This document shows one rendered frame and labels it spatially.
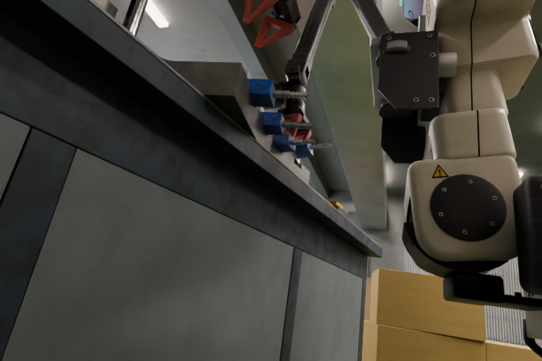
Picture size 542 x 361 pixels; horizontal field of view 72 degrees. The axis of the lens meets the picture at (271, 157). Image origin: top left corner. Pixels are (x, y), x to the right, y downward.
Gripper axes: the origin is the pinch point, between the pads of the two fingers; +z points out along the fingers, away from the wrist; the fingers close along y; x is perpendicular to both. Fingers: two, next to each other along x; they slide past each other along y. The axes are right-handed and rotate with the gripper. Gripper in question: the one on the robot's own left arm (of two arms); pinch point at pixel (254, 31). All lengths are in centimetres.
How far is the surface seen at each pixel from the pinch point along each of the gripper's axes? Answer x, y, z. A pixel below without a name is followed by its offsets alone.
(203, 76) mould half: 6.3, 10.8, 15.4
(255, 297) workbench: 20.6, -22.1, 39.6
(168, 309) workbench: 17.9, 1.0, 44.5
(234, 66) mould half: 9.3, 10.3, 12.0
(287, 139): 6.8, -23.3, 8.6
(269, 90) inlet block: 12.3, 3.8, 10.4
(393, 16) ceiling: -96, -285, -239
